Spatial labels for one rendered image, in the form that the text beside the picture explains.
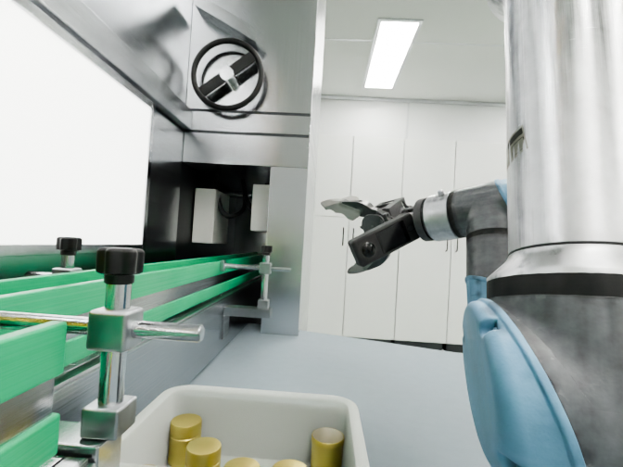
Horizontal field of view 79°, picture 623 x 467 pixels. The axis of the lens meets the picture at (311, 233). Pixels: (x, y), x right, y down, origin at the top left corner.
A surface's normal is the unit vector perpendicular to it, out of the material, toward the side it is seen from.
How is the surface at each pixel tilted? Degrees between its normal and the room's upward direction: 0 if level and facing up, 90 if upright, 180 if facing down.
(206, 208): 90
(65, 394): 90
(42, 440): 90
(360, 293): 90
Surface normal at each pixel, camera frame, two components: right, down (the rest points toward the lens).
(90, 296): 1.00, 0.06
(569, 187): -0.58, -0.27
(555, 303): -0.73, -0.25
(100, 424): -0.04, -0.03
